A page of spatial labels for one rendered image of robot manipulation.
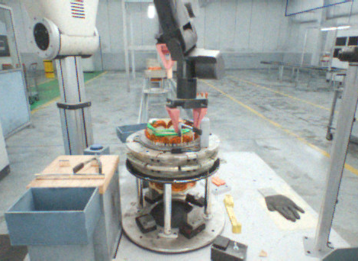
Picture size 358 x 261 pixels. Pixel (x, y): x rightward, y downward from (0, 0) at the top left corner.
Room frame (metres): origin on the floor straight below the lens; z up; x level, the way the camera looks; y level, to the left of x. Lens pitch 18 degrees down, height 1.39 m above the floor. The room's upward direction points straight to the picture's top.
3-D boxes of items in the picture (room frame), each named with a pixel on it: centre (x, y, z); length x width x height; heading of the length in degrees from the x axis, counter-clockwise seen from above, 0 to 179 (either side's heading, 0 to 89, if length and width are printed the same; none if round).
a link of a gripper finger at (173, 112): (0.72, -0.01, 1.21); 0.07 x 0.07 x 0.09; 18
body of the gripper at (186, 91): (0.73, -0.03, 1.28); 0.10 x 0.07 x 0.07; 108
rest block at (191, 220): (0.76, -0.06, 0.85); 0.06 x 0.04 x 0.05; 132
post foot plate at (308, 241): (0.69, -0.45, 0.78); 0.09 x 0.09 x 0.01; 71
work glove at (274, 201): (0.94, -0.42, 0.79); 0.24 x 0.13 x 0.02; 6
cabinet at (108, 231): (0.68, 0.28, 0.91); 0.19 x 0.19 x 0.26; 1
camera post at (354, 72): (0.69, -0.45, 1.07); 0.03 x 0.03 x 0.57; 71
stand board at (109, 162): (0.68, 0.28, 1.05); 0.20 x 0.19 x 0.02; 1
